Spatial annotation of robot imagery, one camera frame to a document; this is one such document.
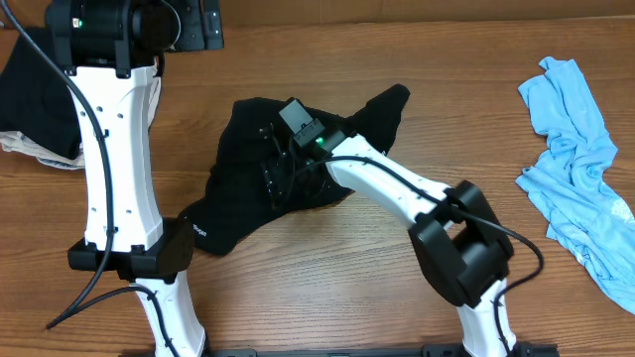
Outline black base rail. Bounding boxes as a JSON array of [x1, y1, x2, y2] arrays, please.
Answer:
[[209, 342, 560, 357]]

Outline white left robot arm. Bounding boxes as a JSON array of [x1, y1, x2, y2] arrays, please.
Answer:
[[46, 1, 211, 356]]

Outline folded black shirt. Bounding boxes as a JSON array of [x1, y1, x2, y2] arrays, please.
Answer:
[[1, 37, 81, 160]]

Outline light blue t-shirt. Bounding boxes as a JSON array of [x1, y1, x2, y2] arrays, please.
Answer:
[[516, 57, 634, 312]]

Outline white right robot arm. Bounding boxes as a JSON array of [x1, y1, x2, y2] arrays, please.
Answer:
[[261, 125, 525, 356]]

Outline folded beige garment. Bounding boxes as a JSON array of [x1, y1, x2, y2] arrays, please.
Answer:
[[1, 76, 162, 171]]

